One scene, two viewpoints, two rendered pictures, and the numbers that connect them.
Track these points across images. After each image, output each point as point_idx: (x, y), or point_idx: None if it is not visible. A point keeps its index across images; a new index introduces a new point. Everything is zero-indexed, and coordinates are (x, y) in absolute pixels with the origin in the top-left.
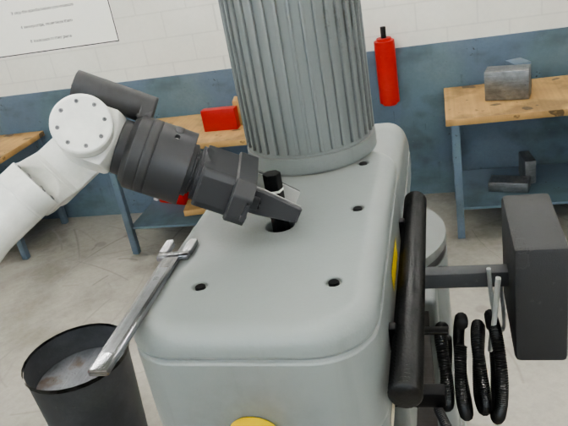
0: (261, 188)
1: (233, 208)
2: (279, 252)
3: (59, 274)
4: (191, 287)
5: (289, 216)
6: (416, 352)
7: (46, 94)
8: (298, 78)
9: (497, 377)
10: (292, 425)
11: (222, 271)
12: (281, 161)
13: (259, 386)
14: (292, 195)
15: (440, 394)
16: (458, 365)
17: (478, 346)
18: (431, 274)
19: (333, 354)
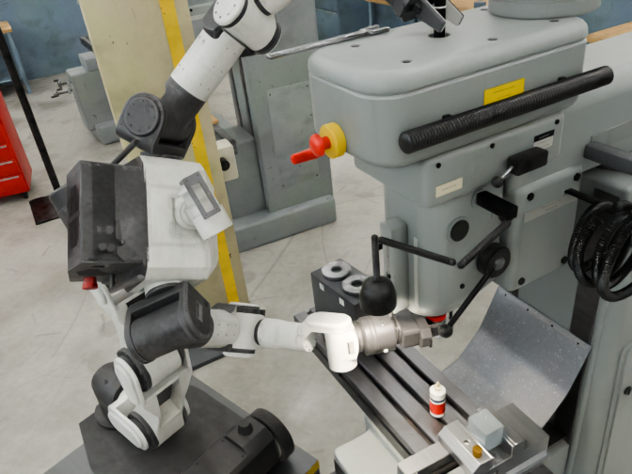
0: (425, 0)
1: (396, 5)
2: (412, 44)
3: None
4: (351, 45)
5: (435, 25)
6: (436, 129)
7: None
8: None
9: (607, 252)
10: (349, 135)
11: (374, 43)
12: (495, 2)
13: (339, 103)
14: (457, 17)
15: (506, 208)
16: (584, 229)
17: (611, 226)
18: (609, 152)
19: (366, 92)
